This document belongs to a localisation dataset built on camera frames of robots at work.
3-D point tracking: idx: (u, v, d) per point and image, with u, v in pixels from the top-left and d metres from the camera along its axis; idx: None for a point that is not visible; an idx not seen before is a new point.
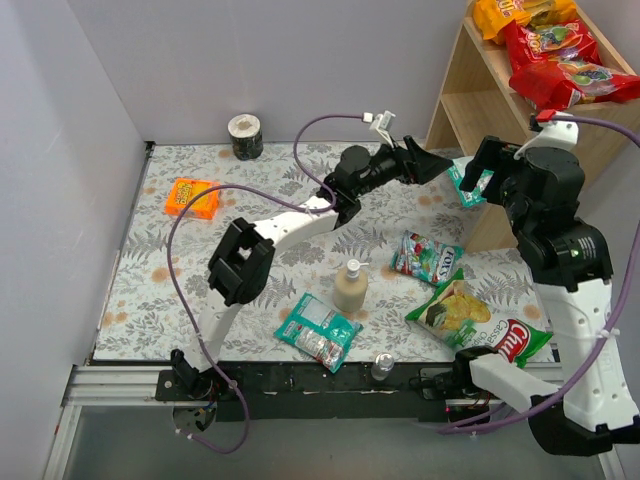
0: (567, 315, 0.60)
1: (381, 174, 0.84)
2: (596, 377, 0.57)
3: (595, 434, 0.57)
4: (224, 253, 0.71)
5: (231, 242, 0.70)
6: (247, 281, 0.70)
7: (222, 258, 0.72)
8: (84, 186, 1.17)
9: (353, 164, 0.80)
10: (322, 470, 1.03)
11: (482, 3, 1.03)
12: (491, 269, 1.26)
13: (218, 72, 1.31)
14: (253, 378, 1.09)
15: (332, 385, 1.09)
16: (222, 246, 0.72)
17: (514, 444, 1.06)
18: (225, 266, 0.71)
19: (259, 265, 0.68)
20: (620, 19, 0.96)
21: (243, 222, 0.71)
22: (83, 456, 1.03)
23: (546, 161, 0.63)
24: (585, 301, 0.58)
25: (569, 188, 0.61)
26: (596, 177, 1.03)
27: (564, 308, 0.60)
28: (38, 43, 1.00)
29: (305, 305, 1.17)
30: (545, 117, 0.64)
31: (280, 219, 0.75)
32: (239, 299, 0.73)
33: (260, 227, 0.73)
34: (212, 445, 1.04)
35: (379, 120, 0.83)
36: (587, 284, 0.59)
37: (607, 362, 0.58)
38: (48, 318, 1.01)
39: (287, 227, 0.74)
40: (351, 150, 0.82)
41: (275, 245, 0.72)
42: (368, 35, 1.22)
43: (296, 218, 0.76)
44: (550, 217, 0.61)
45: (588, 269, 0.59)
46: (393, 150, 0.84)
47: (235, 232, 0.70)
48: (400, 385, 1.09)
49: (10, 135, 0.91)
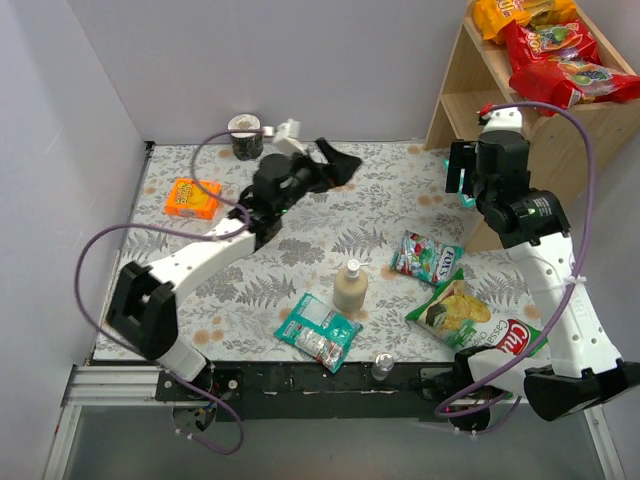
0: (536, 272, 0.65)
1: (300, 184, 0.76)
2: (572, 321, 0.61)
3: (581, 378, 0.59)
4: (122, 305, 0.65)
5: (125, 293, 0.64)
6: (151, 335, 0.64)
7: (120, 312, 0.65)
8: (84, 186, 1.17)
9: (274, 171, 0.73)
10: (322, 471, 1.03)
11: (482, 3, 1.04)
12: (491, 269, 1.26)
13: (219, 71, 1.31)
14: (253, 378, 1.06)
15: (332, 385, 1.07)
16: (118, 297, 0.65)
17: (514, 444, 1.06)
18: (125, 317, 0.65)
19: (159, 315, 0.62)
20: (620, 19, 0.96)
21: (135, 267, 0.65)
22: (83, 456, 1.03)
23: (496, 137, 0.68)
24: (549, 253, 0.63)
25: (521, 158, 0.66)
26: (596, 176, 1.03)
27: (532, 264, 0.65)
28: (38, 43, 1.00)
29: (305, 305, 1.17)
30: (483, 111, 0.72)
31: (183, 255, 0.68)
32: (151, 350, 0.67)
33: (156, 270, 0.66)
34: (212, 445, 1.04)
35: (285, 129, 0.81)
36: (549, 238, 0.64)
37: (580, 308, 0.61)
38: (48, 318, 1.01)
39: (192, 263, 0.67)
40: (269, 159, 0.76)
41: (179, 286, 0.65)
42: (368, 35, 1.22)
43: (203, 252, 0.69)
44: (507, 185, 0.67)
45: (550, 223, 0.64)
46: (305, 157, 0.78)
47: (126, 279, 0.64)
48: (400, 385, 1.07)
49: (10, 135, 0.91)
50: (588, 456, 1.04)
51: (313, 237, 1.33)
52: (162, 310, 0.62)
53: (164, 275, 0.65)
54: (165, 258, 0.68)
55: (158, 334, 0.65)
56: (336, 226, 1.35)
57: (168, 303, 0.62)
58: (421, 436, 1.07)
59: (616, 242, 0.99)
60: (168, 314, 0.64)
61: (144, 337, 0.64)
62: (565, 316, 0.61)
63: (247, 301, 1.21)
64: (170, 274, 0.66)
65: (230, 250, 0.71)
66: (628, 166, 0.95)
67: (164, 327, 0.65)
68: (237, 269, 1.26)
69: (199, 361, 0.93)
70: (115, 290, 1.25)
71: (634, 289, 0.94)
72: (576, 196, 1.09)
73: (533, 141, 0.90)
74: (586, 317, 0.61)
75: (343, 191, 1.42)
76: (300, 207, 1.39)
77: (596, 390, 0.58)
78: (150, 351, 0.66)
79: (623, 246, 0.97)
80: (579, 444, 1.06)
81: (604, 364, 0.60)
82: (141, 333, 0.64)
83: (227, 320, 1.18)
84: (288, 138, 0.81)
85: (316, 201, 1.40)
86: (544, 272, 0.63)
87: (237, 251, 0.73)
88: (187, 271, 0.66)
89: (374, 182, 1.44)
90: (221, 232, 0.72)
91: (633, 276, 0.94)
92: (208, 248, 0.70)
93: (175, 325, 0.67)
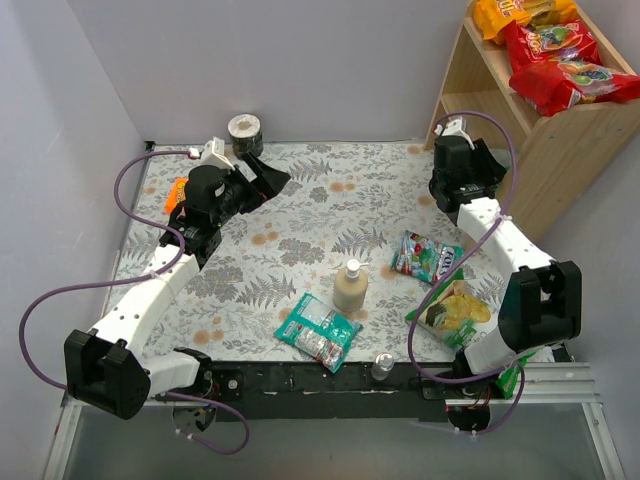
0: (474, 224, 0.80)
1: (234, 197, 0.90)
2: (505, 240, 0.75)
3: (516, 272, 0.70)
4: (80, 379, 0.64)
5: (77, 365, 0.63)
6: (121, 396, 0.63)
7: (80, 383, 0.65)
8: (84, 185, 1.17)
9: (207, 179, 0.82)
10: (321, 470, 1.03)
11: (482, 3, 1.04)
12: (491, 269, 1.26)
13: (218, 72, 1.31)
14: (253, 378, 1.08)
15: (332, 385, 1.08)
16: (73, 373, 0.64)
17: (513, 444, 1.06)
18: (86, 388, 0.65)
19: (122, 375, 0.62)
20: (620, 19, 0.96)
21: (81, 335, 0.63)
22: (83, 457, 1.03)
23: (448, 139, 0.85)
24: (479, 207, 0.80)
25: (463, 154, 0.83)
26: (596, 177, 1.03)
27: (470, 219, 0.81)
28: (38, 42, 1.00)
29: (305, 305, 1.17)
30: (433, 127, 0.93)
31: (126, 306, 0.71)
32: (128, 410, 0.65)
33: (104, 331, 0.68)
34: (213, 445, 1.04)
35: (211, 147, 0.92)
36: (478, 201, 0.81)
37: (512, 233, 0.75)
38: (49, 317, 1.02)
39: (139, 311, 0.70)
40: (199, 170, 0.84)
41: (129, 336, 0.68)
42: (366, 35, 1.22)
43: (145, 295, 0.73)
44: (452, 176, 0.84)
45: (483, 196, 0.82)
46: (234, 172, 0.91)
47: (75, 349, 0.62)
48: (400, 385, 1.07)
49: (9, 134, 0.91)
50: (588, 456, 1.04)
51: (313, 237, 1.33)
52: (124, 368, 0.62)
53: (116, 334, 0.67)
54: (110, 314, 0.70)
55: (127, 393, 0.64)
56: (337, 226, 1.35)
57: (128, 359, 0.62)
58: (422, 437, 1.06)
59: (615, 242, 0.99)
60: (133, 369, 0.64)
61: (115, 399, 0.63)
62: (497, 237, 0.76)
63: (247, 301, 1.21)
64: (121, 330, 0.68)
65: (173, 279, 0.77)
66: (627, 167, 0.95)
67: (132, 386, 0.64)
68: (237, 269, 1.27)
69: (194, 366, 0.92)
70: (115, 289, 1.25)
71: (633, 289, 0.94)
72: (577, 196, 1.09)
73: (532, 141, 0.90)
74: (515, 235, 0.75)
75: (343, 191, 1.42)
76: (300, 207, 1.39)
77: (537, 281, 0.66)
78: (127, 412, 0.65)
79: (623, 246, 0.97)
80: (578, 445, 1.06)
81: (541, 264, 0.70)
82: (110, 396, 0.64)
83: (227, 320, 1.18)
84: (217, 154, 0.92)
85: (316, 201, 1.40)
86: (477, 219, 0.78)
87: (179, 280, 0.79)
88: (135, 320, 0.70)
89: (374, 181, 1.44)
90: (160, 265, 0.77)
91: (634, 277, 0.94)
92: (151, 289, 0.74)
93: (142, 378, 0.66)
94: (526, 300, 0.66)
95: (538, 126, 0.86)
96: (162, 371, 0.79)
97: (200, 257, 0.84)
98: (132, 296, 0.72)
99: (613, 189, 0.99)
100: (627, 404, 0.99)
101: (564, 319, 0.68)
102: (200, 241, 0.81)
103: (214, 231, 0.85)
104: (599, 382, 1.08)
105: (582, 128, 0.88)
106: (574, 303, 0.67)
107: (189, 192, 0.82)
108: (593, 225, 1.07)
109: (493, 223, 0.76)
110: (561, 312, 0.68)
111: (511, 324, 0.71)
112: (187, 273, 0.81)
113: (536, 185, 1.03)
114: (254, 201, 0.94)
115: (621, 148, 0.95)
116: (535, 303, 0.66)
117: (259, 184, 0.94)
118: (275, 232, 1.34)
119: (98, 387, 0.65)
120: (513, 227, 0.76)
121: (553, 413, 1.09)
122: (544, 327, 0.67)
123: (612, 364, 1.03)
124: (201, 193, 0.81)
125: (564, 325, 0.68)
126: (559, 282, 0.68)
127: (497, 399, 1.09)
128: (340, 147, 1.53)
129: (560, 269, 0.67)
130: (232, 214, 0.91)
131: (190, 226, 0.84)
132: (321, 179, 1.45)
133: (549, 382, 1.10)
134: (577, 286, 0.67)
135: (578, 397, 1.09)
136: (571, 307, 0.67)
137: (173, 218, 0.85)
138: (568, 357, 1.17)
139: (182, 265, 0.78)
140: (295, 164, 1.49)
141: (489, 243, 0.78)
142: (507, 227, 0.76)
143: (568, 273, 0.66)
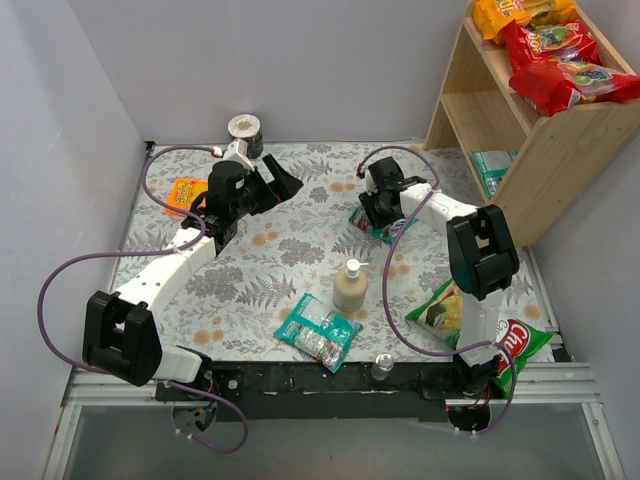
0: (412, 203, 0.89)
1: (250, 196, 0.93)
2: (439, 204, 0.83)
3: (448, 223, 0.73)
4: (97, 341, 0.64)
5: (97, 326, 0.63)
6: (137, 360, 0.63)
7: (97, 347, 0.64)
8: (84, 184, 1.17)
9: (230, 172, 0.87)
10: (321, 470, 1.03)
11: (482, 3, 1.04)
12: None
13: (218, 73, 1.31)
14: (253, 378, 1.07)
15: (332, 385, 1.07)
16: (90, 335, 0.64)
17: (512, 445, 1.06)
18: (101, 352, 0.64)
19: (141, 336, 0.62)
20: (620, 20, 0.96)
21: (105, 296, 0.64)
22: (82, 458, 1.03)
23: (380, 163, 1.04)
24: (415, 190, 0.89)
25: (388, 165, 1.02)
26: (595, 178, 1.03)
27: (409, 202, 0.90)
28: (38, 43, 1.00)
29: (305, 305, 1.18)
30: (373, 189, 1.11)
31: (148, 275, 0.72)
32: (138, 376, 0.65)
33: (128, 294, 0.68)
34: (212, 445, 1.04)
35: (234, 147, 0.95)
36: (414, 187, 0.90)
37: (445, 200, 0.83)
38: (49, 316, 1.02)
39: (160, 279, 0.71)
40: (224, 164, 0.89)
41: (147, 298, 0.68)
42: (366, 36, 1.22)
43: (167, 268, 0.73)
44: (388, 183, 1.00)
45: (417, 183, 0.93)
46: (252, 172, 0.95)
47: (98, 310, 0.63)
48: (400, 385, 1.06)
49: (10, 135, 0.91)
50: (587, 457, 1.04)
51: (313, 237, 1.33)
52: (143, 330, 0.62)
53: (138, 296, 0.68)
54: (132, 281, 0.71)
55: (141, 358, 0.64)
56: (337, 226, 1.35)
57: (146, 322, 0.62)
58: (421, 436, 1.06)
59: (616, 242, 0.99)
60: (149, 333, 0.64)
61: (131, 364, 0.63)
62: (432, 205, 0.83)
63: (247, 301, 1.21)
64: (142, 294, 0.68)
65: (193, 257, 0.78)
66: (626, 168, 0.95)
67: (146, 350, 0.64)
68: (237, 269, 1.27)
69: (195, 362, 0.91)
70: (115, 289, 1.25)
71: (633, 288, 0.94)
72: (576, 196, 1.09)
73: (532, 141, 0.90)
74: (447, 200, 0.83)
75: (343, 191, 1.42)
76: (300, 207, 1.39)
77: (468, 225, 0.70)
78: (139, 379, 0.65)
79: (623, 246, 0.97)
80: (578, 445, 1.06)
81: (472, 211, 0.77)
82: (126, 362, 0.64)
83: (227, 320, 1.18)
84: (240, 154, 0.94)
85: (316, 201, 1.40)
86: (414, 198, 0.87)
87: (198, 261, 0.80)
88: (156, 287, 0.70)
89: None
90: (182, 243, 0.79)
91: (633, 276, 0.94)
92: (172, 262, 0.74)
93: (155, 348, 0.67)
94: (463, 241, 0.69)
95: (538, 126, 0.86)
96: (169, 353, 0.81)
97: (218, 245, 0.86)
98: (152, 267, 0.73)
99: (613, 189, 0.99)
100: (626, 403, 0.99)
101: (502, 253, 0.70)
102: (219, 228, 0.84)
103: (231, 220, 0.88)
104: (599, 382, 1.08)
105: (582, 127, 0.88)
106: (507, 237, 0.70)
107: (212, 182, 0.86)
108: (594, 225, 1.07)
109: (426, 196, 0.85)
110: (498, 249, 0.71)
111: (459, 273, 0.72)
112: (205, 257, 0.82)
113: (536, 184, 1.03)
114: (267, 201, 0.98)
115: (621, 149, 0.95)
116: (470, 243, 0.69)
117: (277, 186, 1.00)
118: (276, 232, 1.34)
119: (112, 353, 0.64)
120: (444, 196, 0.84)
121: (553, 413, 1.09)
122: (489, 265, 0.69)
123: (611, 363, 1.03)
124: (222, 183, 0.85)
125: (504, 260, 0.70)
126: (489, 226, 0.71)
127: (497, 399, 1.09)
128: (340, 147, 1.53)
129: (486, 213, 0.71)
130: (247, 210, 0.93)
131: (211, 214, 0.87)
132: (321, 179, 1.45)
133: (549, 382, 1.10)
134: (504, 221, 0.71)
135: (578, 397, 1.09)
136: (504, 240, 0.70)
137: (194, 207, 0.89)
138: (567, 357, 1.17)
139: (202, 245, 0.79)
140: (296, 164, 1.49)
141: (427, 211, 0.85)
142: (439, 196, 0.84)
143: (493, 213, 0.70)
